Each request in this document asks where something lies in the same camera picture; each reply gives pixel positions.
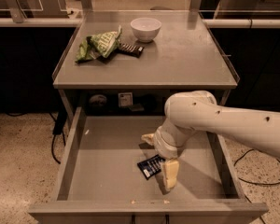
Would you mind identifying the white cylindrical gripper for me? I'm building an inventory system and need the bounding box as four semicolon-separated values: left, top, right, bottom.
141;119;196;190

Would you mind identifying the blue rxbar blueberry bar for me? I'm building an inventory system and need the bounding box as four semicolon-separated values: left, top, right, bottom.
137;155;164;180

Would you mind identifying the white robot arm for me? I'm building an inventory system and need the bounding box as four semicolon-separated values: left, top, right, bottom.
141;91;280;190

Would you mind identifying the open grey top drawer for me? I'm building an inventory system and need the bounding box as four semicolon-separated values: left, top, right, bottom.
29;108;268;224

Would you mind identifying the grey cabinet counter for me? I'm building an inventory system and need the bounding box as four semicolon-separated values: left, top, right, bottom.
53;10;238;114

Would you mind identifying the white label box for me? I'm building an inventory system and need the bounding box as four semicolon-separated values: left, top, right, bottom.
119;92;133;107

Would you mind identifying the dark round object inside cabinet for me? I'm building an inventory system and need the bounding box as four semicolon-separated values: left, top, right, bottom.
89;94;107;112

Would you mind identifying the black power adapter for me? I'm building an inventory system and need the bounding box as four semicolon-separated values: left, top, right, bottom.
52;109;67;135

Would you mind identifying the dark brown snack bar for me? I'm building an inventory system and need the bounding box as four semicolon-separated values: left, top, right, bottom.
118;43;144;58

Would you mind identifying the green chip bag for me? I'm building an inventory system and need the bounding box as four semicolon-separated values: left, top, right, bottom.
75;26;122;63

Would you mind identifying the white ceramic bowl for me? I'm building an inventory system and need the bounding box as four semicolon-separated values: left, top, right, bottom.
130;18;161;43

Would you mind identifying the black floor cable right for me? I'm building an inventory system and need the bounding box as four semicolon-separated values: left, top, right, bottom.
233;148;280;224

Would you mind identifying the black cable left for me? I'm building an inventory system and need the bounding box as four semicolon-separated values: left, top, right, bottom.
48;111;67;165

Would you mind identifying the white horizontal rail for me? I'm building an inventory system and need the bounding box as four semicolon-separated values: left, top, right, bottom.
0;18;280;29

